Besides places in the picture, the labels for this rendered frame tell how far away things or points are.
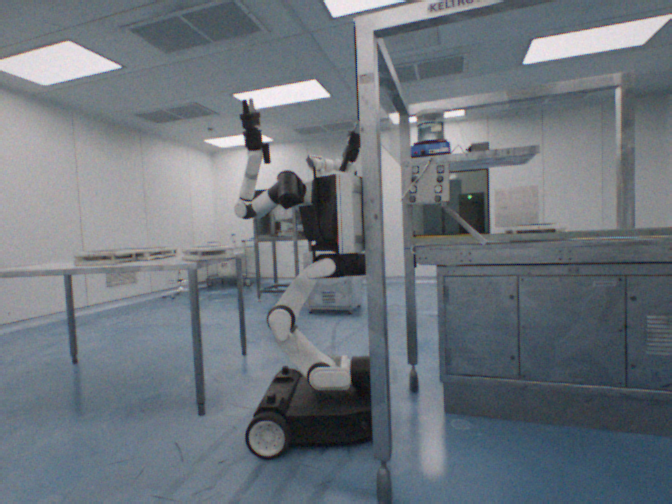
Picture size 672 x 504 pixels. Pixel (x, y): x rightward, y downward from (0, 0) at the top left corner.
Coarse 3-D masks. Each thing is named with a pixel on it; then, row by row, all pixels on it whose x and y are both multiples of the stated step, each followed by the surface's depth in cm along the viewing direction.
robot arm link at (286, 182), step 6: (282, 174) 167; (288, 174) 167; (282, 180) 165; (288, 180) 165; (294, 180) 167; (276, 186) 167; (282, 186) 163; (288, 186) 163; (294, 186) 165; (270, 192) 169; (276, 192) 167; (282, 192) 162; (294, 192) 163; (270, 198) 170; (276, 198) 169
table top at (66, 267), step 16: (176, 256) 285; (240, 256) 296; (0, 272) 197; (16, 272) 197; (32, 272) 198; (48, 272) 198; (64, 272) 198; (80, 272) 198; (96, 272) 198; (112, 272) 198
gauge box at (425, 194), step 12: (408, 168) 185; (420, 168) 184; (432, 168) 182; (444, 168) 180; (408, 180) 186; (420, 180) 184; (432, 180) 182; (444, 180) 180; (408, 192) 186; (420, 192) 184; (432, 192) 182; (444, 192) 181; (408, 204) 191
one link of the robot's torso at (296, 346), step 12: (276, 312) 178; (276, 324) 178; (288, 324) 178; (276, 336) 179; (288, 336) 179; (300, 336) 187; (288, 348) 181; (300, 348) 183; (312, 348) 187; (300, 360) 183; (312, 360) 183; (324, 360) 184
